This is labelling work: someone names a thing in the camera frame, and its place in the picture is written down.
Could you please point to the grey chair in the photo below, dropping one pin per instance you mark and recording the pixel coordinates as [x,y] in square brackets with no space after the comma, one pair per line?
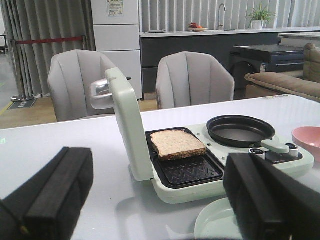
[70,77]
[192,78]

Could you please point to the fruit plate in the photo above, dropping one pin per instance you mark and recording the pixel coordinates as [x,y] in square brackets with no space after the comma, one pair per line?
[194,27]

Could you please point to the black washing machine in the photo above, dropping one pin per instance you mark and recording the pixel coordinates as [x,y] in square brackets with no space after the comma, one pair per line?
[252,59]

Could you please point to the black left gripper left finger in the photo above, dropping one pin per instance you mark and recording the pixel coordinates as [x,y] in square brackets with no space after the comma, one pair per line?
[48,205]

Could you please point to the bread slice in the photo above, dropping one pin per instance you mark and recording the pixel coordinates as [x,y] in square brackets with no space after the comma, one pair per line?
[176,144]

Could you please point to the dark kitchen counter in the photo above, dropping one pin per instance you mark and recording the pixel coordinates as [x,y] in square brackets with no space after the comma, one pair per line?
[217,43]

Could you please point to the left grey chair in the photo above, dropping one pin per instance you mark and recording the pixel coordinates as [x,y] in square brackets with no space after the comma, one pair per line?
[70,77]

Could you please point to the pink bowl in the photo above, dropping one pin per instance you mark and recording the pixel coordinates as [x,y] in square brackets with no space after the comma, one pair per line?
[308,137]

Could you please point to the red barrier belt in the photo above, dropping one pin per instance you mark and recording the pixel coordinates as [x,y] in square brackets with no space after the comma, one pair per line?
[51,40]

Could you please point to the potted plant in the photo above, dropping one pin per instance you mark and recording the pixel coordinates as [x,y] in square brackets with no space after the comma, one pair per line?
[259,16]

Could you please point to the beige sofa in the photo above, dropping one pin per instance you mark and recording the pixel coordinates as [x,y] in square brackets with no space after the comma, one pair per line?
[265,84]

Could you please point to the right grey chair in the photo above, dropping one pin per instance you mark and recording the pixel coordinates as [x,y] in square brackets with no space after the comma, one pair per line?
[192,78]

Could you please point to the white refrigerator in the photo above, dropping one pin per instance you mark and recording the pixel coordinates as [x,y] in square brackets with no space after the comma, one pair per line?
[116,28]

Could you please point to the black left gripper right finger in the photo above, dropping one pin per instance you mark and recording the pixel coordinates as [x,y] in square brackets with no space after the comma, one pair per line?
[269,204]

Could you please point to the right silver control knob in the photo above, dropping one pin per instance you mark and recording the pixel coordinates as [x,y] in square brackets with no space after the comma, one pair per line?
[293,151]

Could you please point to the silver faucet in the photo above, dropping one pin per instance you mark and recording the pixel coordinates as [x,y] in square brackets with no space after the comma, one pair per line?
[220,16]

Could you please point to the silver control knob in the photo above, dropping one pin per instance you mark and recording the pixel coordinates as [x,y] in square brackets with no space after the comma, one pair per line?
[257,152]
[293,151]

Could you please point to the grey curtain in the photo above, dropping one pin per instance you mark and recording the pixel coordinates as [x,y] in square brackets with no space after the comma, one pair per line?
[39,20]

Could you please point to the green round plate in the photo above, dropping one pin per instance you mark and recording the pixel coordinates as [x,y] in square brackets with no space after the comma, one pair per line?
[217,221]

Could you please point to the green breakfast maker lid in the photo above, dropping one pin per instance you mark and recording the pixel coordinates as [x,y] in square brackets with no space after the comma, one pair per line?
[115,91]

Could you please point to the green breakfast maker base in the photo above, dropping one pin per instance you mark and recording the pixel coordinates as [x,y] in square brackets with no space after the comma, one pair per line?
[185,180]

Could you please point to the black round frying pan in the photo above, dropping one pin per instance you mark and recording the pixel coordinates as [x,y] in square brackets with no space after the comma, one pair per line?
[239,131]

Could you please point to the left silver control knob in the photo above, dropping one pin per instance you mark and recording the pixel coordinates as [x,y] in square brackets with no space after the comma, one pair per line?
[257,152]

